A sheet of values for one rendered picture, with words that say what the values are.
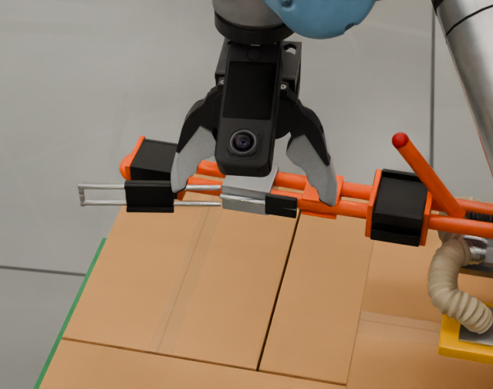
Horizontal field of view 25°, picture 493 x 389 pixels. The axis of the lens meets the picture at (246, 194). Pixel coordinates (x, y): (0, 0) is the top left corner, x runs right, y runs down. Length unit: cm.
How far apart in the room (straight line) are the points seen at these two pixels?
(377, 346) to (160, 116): 213
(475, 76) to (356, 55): 322
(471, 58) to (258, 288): 158
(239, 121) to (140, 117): 281
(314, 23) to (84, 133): 292
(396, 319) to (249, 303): 62
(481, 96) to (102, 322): 158
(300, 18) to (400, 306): 105
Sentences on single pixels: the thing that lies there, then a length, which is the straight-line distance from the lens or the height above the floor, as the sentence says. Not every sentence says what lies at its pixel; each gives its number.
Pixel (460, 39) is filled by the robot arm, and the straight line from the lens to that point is 81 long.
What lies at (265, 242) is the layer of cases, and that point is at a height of 54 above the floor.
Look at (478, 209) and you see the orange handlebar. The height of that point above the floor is 119.
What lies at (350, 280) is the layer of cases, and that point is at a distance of 237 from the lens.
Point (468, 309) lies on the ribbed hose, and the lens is 154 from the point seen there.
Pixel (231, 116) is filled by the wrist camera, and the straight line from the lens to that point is 92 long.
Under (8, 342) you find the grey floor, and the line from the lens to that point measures 304.
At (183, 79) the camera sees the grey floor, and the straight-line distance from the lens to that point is 389.
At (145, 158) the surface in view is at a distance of 162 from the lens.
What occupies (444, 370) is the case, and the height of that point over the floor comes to 94.
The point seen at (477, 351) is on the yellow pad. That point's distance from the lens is 155.
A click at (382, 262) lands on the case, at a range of 184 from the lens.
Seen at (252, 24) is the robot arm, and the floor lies 173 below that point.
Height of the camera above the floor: 221
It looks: 41 degrees down
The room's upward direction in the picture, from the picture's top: straight up
